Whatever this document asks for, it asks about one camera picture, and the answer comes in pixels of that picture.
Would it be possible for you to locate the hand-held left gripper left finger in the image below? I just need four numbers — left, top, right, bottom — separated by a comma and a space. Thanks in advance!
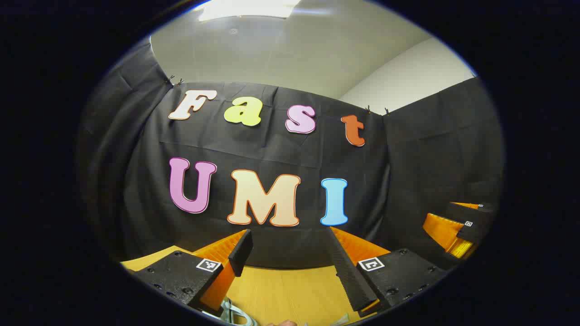
130, 229, 253, 316

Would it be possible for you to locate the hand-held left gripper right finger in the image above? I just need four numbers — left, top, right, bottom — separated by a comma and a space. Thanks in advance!
326, 226, 450, 318

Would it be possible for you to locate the black backdrop cloth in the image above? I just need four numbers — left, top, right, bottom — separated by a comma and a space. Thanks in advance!
75, 38, 506, 272

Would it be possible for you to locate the ceiling light panel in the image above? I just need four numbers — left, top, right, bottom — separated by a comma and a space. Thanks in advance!
198, 0, 302, 21

